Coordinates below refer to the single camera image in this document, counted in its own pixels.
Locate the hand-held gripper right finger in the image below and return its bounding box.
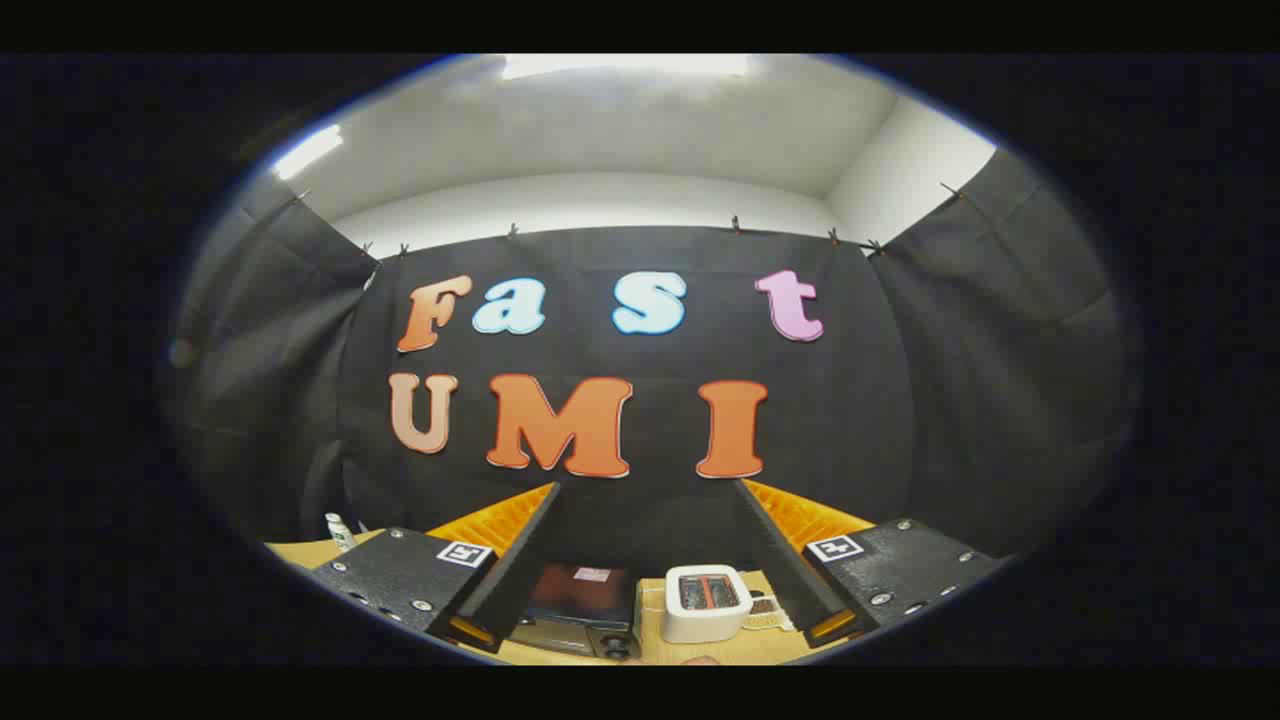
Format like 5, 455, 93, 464
735, 478, 1006, 649

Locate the white divided bean dish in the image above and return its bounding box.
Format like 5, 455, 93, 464
745, 590, 797, 632

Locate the ceiling light panel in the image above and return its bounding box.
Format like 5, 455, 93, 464
272, 125, 344, 181

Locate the white slot toaster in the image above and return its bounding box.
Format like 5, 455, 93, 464
662, 565, 753, 644

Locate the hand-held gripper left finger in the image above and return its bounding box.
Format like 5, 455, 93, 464
310, 482, 563, 656

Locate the black toaster oven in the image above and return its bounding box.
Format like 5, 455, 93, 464
505, 562, 643, 661

